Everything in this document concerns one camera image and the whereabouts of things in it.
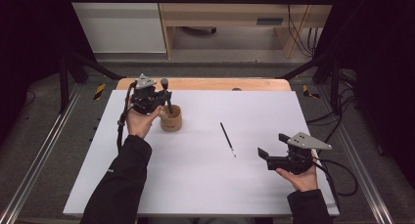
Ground person's right hand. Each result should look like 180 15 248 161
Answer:
275 164 319 193

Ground black floor cables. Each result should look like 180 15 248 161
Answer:
306 68 358 127

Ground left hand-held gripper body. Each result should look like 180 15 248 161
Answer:
129 72 165 115

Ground black wall cables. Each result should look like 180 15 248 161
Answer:
283 0 319 58

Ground right hand-held gripper cable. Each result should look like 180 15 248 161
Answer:
312 157 359 212

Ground left hand-held gripper cable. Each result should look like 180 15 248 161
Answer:
116 80 138 155

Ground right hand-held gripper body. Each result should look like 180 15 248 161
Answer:
266 131 333 175

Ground yellow-black striped tape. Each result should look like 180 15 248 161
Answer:
93 82 108 101
301 84 321 100

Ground aluminium rail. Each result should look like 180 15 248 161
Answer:
317 86 395 224
0 83 82 224

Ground white cabinet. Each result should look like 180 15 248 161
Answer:
65 0 167 55

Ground grey desk handle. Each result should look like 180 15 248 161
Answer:
256 18 284 26

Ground black curtain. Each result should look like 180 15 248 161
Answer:
314 0 415 189
0 0 96 147

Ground black metal frame stand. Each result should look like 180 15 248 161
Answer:
277 51 342 114
58 51 126 114

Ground thin black brush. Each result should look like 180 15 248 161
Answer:
219 121 237 158

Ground person's left hand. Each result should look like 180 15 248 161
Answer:
125 95 163 140

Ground white table sheet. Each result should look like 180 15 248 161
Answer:
63 89 341 217

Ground hand-held gripper cable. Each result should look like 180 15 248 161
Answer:
312 157 359 212
116 80 138 155

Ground black flat-head makeup brush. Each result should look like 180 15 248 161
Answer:
160 77 175 115

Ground tan cup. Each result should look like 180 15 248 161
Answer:
159 104 183 132

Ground wooden desk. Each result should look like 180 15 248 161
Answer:
156 0 341 60

